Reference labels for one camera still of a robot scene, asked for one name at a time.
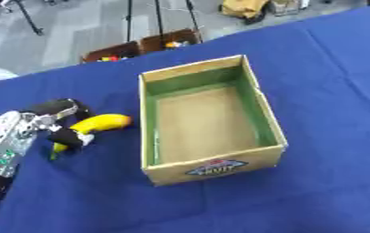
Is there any wire basket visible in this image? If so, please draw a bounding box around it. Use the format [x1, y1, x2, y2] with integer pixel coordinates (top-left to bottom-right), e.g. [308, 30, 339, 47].
[269, 0, 303, 16]

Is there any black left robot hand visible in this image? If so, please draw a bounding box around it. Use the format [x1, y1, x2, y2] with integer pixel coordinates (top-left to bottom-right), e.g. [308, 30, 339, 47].
[20, 97, 98, 151]

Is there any yellow toy banana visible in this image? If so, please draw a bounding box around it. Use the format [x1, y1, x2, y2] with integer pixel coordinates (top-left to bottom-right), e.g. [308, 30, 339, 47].
[47, 113, 134, 161]

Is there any tan cardboard box green inside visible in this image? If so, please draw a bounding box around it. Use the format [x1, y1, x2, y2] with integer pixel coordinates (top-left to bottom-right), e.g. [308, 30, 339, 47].
[137, 54, 291, 187]

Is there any yellow bag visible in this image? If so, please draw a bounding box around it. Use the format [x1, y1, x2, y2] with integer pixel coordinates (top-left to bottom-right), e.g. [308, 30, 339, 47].
[217, 0, 273, 25]

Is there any black tripod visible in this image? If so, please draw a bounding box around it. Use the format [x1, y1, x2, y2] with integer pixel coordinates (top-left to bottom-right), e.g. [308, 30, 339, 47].
[124, 0, 204, 44]
[1, 0, 46, 36]

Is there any brown box of toys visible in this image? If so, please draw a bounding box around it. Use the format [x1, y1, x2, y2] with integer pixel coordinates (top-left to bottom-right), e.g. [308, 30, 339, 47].
[79, 41, 144, 64]
[139, 28, 203, 55]

